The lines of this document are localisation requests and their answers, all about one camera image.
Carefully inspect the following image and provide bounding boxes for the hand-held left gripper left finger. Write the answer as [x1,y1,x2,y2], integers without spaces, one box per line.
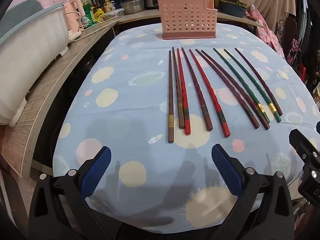
[29,145,112,240]

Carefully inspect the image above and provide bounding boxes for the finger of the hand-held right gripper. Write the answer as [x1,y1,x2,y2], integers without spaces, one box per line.
[289,129,320,205]

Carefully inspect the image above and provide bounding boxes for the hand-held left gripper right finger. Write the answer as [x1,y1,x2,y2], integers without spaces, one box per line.
[211,144,295,240]

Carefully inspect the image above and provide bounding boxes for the dark maroon chopstick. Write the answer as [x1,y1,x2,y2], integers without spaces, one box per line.
[234,47,283,116]

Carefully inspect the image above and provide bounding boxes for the dark red twisted chopstick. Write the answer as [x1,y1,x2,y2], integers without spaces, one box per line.
[181,47,213,131]

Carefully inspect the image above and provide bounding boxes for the green chopstick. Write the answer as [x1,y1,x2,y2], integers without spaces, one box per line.
[223,49,282,123]
[213,47,271,124]

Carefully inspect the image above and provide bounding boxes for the brown chopstick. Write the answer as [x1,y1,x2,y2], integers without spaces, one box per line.
[166,50,175,144]
[171,47,185,129]

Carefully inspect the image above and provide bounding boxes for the pink perforated utensil holder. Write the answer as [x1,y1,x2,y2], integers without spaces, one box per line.
[157,0,218,40]

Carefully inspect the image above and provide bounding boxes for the blue printed tablecloth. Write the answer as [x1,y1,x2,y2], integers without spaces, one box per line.
[51,22,320,234]

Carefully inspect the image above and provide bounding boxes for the pink floral cloth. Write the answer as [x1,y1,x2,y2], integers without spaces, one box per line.
[246,5,286,58]

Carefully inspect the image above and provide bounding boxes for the white plastic bin blue lid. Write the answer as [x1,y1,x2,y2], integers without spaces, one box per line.
[0,0,70,128]

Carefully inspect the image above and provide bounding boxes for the yellow packet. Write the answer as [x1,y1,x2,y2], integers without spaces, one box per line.
[94,8,106,23]

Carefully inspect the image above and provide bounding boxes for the teal basin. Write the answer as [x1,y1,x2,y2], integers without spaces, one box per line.
[218,2,247,18]

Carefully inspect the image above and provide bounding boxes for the pink toaster appliance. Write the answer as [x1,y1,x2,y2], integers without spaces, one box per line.
[71,0,86,20]

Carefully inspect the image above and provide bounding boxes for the green vegetables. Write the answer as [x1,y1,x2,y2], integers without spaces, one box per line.
[217,0,248,7]

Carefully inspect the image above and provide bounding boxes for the silver pot with lid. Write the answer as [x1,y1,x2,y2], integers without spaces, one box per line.
[121,0,145,15]

